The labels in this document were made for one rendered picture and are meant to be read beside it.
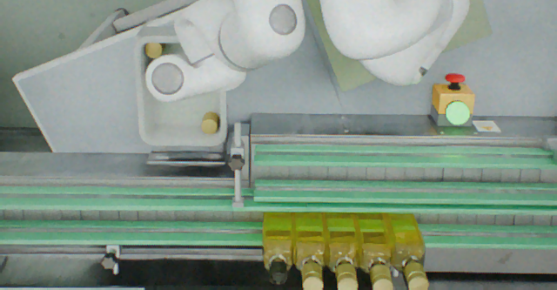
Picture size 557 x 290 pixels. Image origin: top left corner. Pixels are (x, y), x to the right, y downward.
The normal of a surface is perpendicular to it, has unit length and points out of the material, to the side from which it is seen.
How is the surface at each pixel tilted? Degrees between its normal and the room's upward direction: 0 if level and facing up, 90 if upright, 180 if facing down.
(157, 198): 90
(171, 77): 15
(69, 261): 90
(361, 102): 0
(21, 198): 90
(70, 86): 0
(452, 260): 0
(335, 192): 90
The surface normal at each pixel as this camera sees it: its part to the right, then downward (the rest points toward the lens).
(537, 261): 0.00, 0.37
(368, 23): -0.03, 0.10
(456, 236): 0.02, -0.93
